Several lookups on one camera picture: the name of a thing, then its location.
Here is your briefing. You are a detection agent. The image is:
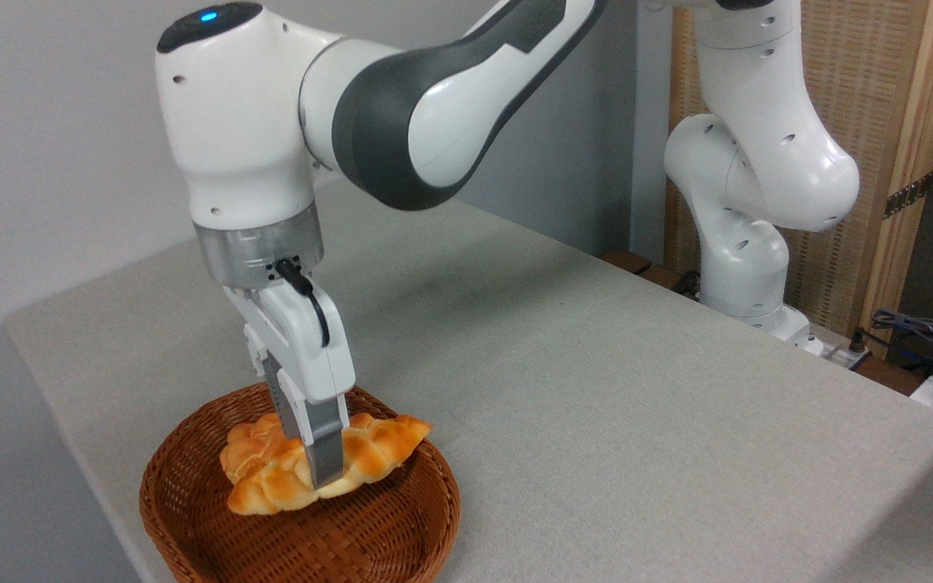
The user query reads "grey tablecloth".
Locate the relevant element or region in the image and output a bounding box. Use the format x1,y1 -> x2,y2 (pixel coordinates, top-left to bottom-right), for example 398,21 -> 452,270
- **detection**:
3,182 -> 933,583

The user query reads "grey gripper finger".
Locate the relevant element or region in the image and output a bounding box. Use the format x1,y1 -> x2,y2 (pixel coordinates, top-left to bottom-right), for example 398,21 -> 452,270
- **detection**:
243,322 -> 284,415
276,371 -> 351,490

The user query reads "bundle of dark cables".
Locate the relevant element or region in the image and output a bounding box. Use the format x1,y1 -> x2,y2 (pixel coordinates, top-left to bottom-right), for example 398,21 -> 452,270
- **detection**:
870,309 -> 933,367

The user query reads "dark metal screen hinge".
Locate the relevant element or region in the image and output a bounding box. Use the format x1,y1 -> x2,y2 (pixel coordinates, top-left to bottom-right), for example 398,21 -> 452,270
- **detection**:
884,172 -> 933,219

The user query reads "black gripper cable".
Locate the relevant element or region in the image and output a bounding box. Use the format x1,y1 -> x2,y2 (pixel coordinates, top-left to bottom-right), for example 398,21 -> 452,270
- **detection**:
275,258 -> 331,348

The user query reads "long braided bread loaf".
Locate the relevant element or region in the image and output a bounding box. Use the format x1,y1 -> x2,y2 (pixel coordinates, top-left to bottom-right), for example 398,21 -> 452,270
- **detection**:
227,413 -> 432,517

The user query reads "round knotted bread roll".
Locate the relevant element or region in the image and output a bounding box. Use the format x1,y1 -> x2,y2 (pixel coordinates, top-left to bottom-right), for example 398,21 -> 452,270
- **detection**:
219,413 -> 307,487

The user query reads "brown wooden bench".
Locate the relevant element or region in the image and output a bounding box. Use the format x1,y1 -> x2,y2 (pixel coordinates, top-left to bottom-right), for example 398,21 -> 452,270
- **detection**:
600,249 -> 704,302

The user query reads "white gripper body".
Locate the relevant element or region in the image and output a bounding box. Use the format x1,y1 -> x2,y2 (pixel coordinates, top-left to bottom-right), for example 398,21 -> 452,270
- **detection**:
224,283 -> 356,404

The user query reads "white power strip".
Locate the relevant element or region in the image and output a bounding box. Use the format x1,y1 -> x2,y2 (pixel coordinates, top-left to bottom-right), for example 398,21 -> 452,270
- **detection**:
808,328 -> 872,372

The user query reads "brown wicker basket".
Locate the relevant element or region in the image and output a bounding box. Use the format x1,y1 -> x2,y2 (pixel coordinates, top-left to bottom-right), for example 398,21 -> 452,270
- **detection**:
139,382 -> 461,583

